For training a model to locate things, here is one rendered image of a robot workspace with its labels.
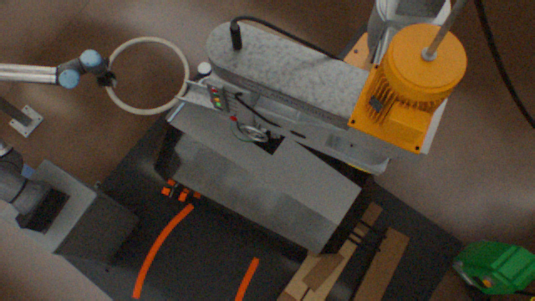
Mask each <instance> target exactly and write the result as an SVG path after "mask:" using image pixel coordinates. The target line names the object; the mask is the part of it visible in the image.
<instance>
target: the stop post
mask: <svg viewBox="0 0 535 301"><path fill-rule="evenodd" d="M0 110H1V111H2V112H3V113H5V114H6V115H8V116H10V117H11V118H13V120H12V121H11V122H10V123H9V124H10V125H11V126H12V127H13V128H14V129H15V130H17V131H18V132H19V133H21V134H22V135H23V136H25V137H26V138H28V136H29V135H30V134H31V133H32V132H33V131H34V130H35V129H36V128H37V127H38V126H39V125H40V124H41V123H42V122H43V121H44V118H43V117H42V116H41V115H39V114H38V113H36V112H35V111H34V110H32V109H31V108H30V107H29V106H27V105H26V106H25V107H24V108H23V109H22V110H20V109H18V108H17V107H15V106H14V105H12V104H11V103H10V102H8V101H7V100H5V99H4V98H3V97H2V96H1V95H0Z"/></svg>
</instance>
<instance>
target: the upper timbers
mask: <svg viewBox="0 0 535 301"><path fill-rule="evenodd" d="M354 231H355V232H357V233H358V234H359V235H360V236H363V235H364V232H362V231H360V230H359V229H358V228H357V227H356V228H355V229H354ZM350 237H352V238H353V239H354V240H355V241H357V242H360V239H359V238H357V237H356V236H355V235H353V234H352V233H351V235H350ZM356 248H357V245H356V244H354V243H353V242H351V241H350V240H349V239H347V241H346V242H345V244H344V245H343V246H342V247H341V249H340V250H339V252H340V253H341V254H342V255H343V256H344V257H345V259H344V260H343V262H342V263H341V264H339V265H338V266H337V267H336V269H335V270H334V271H333V272H332V273H331V274H330V275H329V276H328V277H327V278H326V279H325V280H324V282H323V283H322V284H321V285H320V286H319V287H318V289H317V290H316V291H315V292H313V291H312V290H311V289H310V288H309V289H308V291H307V292H306V294H305V296H303V294H304V292H305V291H306V289H307V288H308V286H307V285H306V284H305V283H304V282H303V281H302V279H303V278H304V277H305V276H306V275H307V274H308V272H309V271H310V270H311V269H312V268H313V267H314V266H315V264H316V263H317V262H318V261H319V260H320V259H321V258H314V257H312V256H310V255H308V256H307V257H306V258H305V259H304V261H303V263H302V264H301V266H300V267H299V269H298V271H297V272H296V273H295V274H294V276H293V278H292V279H291V281H290V282H289V284H288V286H287V287H286V288H285V289H284V292H286V293H287V294H289V295H290V296H291V297H293V298H294V299H296V300H297V301H299V300H300V299H301V297H302V296H303V299H302V300H301V301H324V299H325V297H326V296H327V294H328V292H329V290H330V289H331V288H332V286H333V284H334V282H335V280H336V279H337V277H338V276H339V274H340V272H341V271H342V269H343V268H344V267H345V265H346V263H347V262H348V261H349V259H350V257H351V255H352V254H353V252H354V250H355V249H356Z"/></svg>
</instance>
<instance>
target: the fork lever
mask: <svg viewBox="0 0 535 301"><path fill-rule="evenodd" d="M183 81H184V82H185V83H187V84H188V87H187V89H186V92H185V93H184V95H183V96H182V97H180V96H177V95H175V96H174V97H175V98H177V99H178V100H179V101H180V102H182V103H186V104H189V105H193V106H195V107H198V108H201V109H204V110H209V111H212V112H215V113H218V114H220V115H222V113H221V111H220V110H218V109H216V108H214V105H213V103H212V102H211V96H210V93H209V90H208V88H207V86H206V85H204V84H198V83H195V82H192V81H189V80H186V79H184V80H183Z"/></svg>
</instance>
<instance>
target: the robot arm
mask: <svg viewBox="0 0 535 301"><path fill-rule="evenodd" d="M109 63H110V59H109V58H106V57H103V58H101V57H100V55H99V54H98V53H97V52H96V51H94V50H93V49H87V50H85V51H84V52H83V53H82V55H81V56H80V57H78V58H76V59H72V60H70V61H68V62H66V63H65V64H61V65H59V66H58V67H57V68H50V67H38V66H27V65H16V64H0V82H7V83H20V84H47V85H55V86H64V87H65V88H73V87H74V86H76V85H77V84H78V82H79V76H80V75H82V74H86V73H88V72H90V73H91V74H92V75H93V76H94V77H97V85H99V87H100V86H102V88H104V86H106V85H107V87H108V86H112V83H113V86H114V87H115V84H116V76H115V74H114V73H113V72H110V71H109V70H108V66H109ZM23 165H24V162H23V157H22V155H21V154H20V153H19V152H18V151H17V150H14V149H13V147H12V146H11V145H8V144H6V143H5V141H4V140H3V138H2V137H1V135H0V199H2V200H4V201H6V202H9V203H11V204H12V205H14V207H15V208H16V209H17V210H18V211H19V212H20V213H22V214H23V215H25V214H26V215H27V214H28V213H29V212H30V211H31V210H32V209H33V208H34V207H35V205H36V204H37V202H38V200H39V199H40V197H41V196H42V195H43V192H44V190H45V187H46V184H45V183H43V182H41V181H31V180H29V179H27V178H25V177H24V176H21V173H22V170H23Z"/></svg>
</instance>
